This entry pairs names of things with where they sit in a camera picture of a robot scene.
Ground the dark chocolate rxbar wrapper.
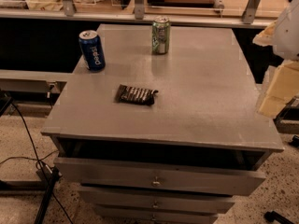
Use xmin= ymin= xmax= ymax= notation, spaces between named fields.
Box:
xmin=115 ymin=85 xmax=158 ymax=105

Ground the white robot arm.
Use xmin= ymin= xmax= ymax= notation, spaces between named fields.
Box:
xmin=273 ymin=0 xmax=299 ymax=61

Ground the grey drawer cabinet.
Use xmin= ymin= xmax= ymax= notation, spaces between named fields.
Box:
xmin=40 ymin=23 xmax=285 ymax=224

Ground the green soda can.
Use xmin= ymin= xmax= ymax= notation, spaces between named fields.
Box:
xmin=152 ymin=16 xmax=170 ymax=54

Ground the blue pepsi can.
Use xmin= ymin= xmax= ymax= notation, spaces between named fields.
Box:
xmin=78 ymin=30 xmax=106 ymax=72

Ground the top grey drawer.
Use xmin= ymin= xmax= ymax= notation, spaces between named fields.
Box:
xmin=54 ymin=157 xmax=265 ymax=196

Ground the grey drawer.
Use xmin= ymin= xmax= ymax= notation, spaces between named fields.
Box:
xmin=78 ymin=186 xmax=235 ymax=214
xmin=54 ymin=157 xmax=265 ymax=196
xmin=94 ymin=205 xmax=218 ymax=224

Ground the middle grey drawer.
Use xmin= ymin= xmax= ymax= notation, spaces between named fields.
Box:
xmin=78 ymin=186 xmax=235 ymax=214

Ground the bottom grey drawer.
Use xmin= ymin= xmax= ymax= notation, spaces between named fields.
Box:
xmin=94 ymin=205 xmax=218 ymax=224

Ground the black stand leg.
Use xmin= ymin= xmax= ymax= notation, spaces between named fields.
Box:
xmin=35 ymin=167 xmax=59 ymax=224

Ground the grey side bench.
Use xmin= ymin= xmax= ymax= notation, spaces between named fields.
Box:
xmin=0 ymin=69 xmax=71 ymax=93

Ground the black floor cable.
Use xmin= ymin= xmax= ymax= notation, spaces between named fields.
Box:
xmin=0 ymin=101 xmax=76 ymax=224

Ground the grey metal shelf rail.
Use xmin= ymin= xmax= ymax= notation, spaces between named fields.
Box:
xmin=0 ymin=0 xmax=287 ymax=28

